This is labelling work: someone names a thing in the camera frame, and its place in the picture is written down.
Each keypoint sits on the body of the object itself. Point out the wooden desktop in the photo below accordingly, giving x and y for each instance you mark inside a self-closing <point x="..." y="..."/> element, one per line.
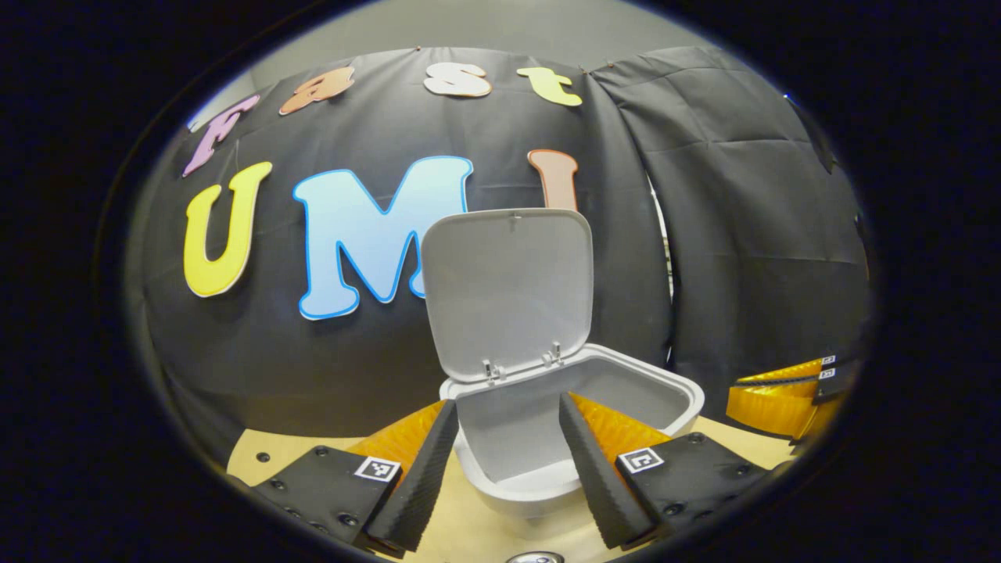
<point x="469" y="536"/>

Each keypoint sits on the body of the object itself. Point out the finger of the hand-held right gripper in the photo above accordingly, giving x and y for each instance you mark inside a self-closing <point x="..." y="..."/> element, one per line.
<point x="782" y="374"/>
<point x="774" y="407"/>

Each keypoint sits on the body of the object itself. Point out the white desktop garbage bin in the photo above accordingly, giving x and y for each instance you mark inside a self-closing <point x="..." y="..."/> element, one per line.
<point x="508" y="289"/>

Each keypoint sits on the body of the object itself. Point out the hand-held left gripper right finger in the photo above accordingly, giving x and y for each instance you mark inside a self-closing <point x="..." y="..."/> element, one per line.
<point x="598" y="485"/>

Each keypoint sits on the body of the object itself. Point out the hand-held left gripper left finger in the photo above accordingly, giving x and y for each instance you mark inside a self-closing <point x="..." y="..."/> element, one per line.
<point x="426" y="485"/>

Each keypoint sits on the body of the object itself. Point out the black backdrop cloth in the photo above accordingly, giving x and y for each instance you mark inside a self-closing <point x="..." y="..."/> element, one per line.
<point x="274" y="360"/>

